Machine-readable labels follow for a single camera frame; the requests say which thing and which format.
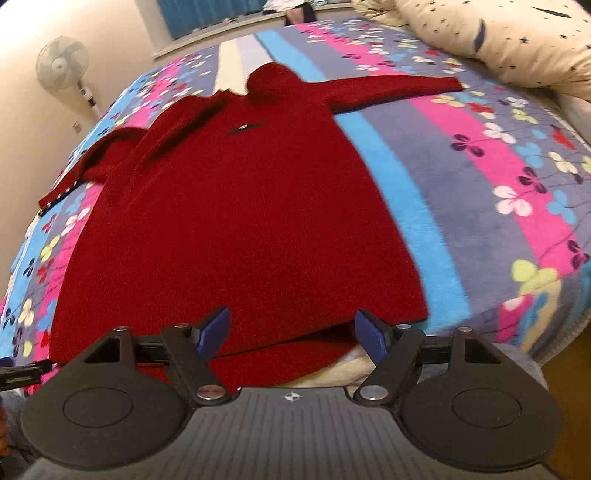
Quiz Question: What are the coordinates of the cream star-patterned duvet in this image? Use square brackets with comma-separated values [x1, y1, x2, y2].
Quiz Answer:
[353, 0, 590, 101]

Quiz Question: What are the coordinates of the dark red knit sweater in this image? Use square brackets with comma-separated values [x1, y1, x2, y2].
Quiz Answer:
[40, 63, 461, 389]

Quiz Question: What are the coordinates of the blue window curtain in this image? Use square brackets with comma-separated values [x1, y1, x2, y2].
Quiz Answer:
[156, 0, 266, 40]

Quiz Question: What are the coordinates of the white standing fan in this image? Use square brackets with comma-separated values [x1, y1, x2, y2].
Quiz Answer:
[35, 35, 100, 118]

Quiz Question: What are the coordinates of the colourful floral striped bed blanket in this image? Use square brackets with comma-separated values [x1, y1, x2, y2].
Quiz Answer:
[0, 17, 591, 398]

